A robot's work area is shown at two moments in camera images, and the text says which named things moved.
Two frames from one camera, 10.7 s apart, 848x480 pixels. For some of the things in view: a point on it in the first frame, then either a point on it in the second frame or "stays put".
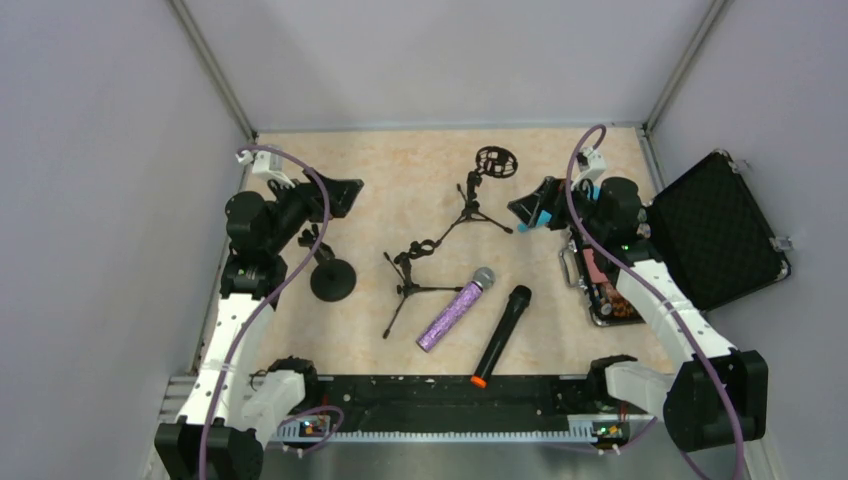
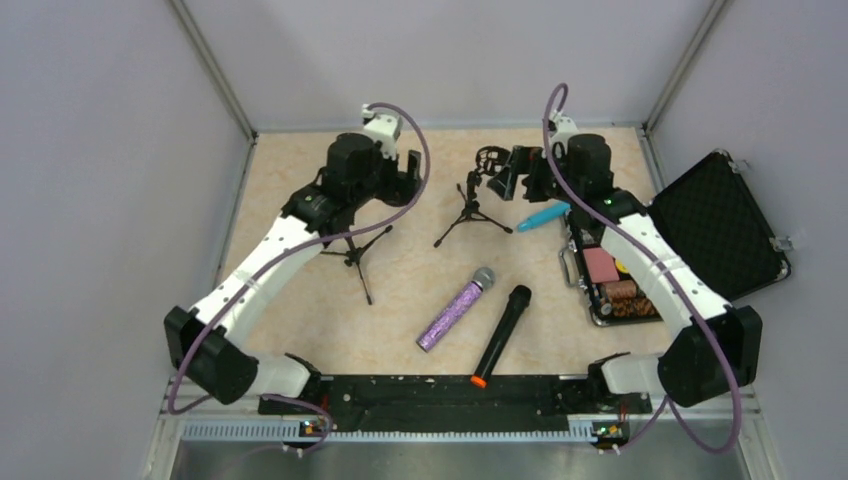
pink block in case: (597, 275) stays put
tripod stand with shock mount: (491, 161) stays put
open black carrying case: (706, 231) stays put
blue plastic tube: (545, 216) stays put
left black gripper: (319, 198) -> (404, 176)
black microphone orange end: (519, 299) stays put
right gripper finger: (547, 205) -> (505, 180)
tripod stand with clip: (418, 250) -> (353, 254)
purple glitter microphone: (455, 309) stays put
